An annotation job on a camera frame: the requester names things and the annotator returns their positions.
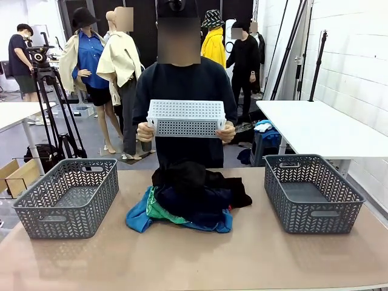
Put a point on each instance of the person's right hand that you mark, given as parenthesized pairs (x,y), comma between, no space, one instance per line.
(145,132)

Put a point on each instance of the person's left hand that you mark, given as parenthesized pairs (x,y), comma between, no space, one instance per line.
(228,133)

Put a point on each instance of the white perforated plastic basket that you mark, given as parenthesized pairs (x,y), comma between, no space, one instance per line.
(186,113)

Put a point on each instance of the black garment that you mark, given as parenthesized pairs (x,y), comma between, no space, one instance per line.
(188,177)

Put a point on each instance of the dark clothes heap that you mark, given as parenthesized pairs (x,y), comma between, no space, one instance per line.
(245,128)

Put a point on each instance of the person in dark T-shirt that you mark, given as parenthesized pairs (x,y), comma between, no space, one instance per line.
(185,82)

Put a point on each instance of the white storage box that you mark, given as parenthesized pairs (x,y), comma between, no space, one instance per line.
(83,111)

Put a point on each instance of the bystander in black clothes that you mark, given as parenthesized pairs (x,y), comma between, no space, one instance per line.
(244,57)

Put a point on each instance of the mannequin with cream jacket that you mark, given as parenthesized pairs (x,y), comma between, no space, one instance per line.
(119,57)

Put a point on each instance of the bright blue T-shirt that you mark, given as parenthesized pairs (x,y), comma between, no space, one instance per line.
(138,218)

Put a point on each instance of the mannequin with yellow hoodie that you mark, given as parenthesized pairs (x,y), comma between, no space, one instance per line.
(213,45)

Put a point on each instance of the large white rectangular table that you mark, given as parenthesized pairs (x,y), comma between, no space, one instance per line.
(318,130)

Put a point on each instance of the mannequin with blue shirt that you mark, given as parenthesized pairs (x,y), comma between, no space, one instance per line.
(89,57)

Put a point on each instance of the thin black light stand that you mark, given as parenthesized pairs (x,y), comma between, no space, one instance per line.
(277,42)

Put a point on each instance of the black folded tripod stand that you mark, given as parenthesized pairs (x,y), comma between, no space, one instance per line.
(289,48)

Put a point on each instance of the black pole stand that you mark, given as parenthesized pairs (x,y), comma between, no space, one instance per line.
(317,69)

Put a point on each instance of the gray plastic lattice basket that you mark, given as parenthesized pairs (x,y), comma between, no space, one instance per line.
(36,212)
(315,224)

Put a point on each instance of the white table with round edge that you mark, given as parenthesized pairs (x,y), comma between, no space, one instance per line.
(15,113)

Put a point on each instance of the wooden board rack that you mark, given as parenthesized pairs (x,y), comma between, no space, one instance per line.
(21,179)

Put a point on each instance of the bystander in black cap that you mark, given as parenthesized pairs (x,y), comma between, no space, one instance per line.
(18,57)

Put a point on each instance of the black camera tripod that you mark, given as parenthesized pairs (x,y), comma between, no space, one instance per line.
(45,91)

